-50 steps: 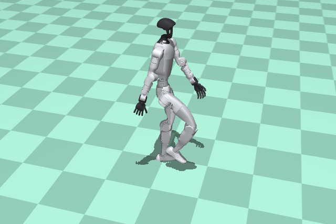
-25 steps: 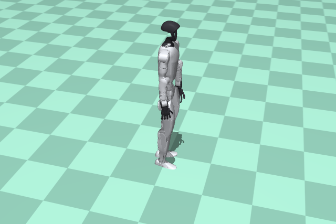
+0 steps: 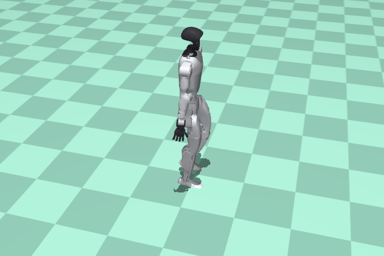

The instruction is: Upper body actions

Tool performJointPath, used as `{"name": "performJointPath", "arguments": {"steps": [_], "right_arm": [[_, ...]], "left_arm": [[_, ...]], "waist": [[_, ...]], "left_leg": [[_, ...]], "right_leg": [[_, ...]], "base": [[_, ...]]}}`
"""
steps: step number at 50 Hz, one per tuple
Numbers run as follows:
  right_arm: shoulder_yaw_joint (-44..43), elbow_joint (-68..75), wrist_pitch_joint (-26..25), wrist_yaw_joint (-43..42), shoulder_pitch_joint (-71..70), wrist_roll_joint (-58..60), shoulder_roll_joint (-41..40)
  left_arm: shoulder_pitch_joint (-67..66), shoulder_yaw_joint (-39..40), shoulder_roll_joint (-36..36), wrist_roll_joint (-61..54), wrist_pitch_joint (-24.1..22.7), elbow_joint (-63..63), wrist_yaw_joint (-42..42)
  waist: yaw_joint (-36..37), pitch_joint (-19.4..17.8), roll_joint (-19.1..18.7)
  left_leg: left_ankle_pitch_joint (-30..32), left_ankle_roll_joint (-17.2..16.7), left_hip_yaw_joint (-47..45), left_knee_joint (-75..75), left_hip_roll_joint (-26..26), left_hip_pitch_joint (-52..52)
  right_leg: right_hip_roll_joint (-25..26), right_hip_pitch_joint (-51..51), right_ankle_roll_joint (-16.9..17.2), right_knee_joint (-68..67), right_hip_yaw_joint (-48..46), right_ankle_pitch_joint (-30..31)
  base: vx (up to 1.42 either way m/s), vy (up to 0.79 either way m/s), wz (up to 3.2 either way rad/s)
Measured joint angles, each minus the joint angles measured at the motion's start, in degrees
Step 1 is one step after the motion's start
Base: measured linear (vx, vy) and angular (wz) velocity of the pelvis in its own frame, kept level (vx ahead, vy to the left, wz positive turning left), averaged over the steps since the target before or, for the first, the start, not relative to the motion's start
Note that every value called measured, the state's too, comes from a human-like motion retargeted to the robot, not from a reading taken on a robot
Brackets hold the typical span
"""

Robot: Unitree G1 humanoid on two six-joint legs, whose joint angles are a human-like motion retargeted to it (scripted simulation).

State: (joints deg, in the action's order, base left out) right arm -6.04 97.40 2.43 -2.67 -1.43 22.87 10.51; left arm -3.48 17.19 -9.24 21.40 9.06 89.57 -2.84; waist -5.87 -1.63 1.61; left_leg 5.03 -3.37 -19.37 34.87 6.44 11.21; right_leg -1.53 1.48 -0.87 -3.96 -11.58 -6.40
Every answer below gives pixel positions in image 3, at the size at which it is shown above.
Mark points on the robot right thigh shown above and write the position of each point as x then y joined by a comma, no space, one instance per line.
194,132

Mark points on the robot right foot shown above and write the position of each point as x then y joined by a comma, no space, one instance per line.
191,183

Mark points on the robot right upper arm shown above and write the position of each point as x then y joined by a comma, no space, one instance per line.
185,72

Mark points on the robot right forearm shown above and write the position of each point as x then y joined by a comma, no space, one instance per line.
183,106

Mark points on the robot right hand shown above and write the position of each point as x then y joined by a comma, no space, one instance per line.
180,131

